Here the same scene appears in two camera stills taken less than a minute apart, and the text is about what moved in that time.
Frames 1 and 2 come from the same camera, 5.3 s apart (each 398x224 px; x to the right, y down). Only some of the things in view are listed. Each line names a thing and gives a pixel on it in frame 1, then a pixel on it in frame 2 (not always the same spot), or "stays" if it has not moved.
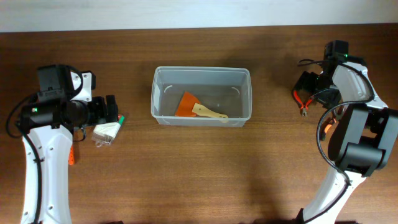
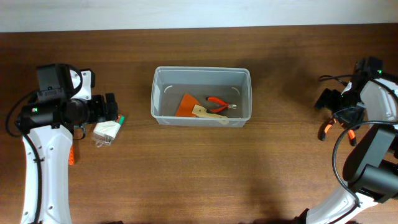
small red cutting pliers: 303,107 → 227,106
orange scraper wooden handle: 188,106 stays
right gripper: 306,83 → 328,100
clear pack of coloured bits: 104,134 stays
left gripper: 101,116 stays
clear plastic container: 201,96 stays
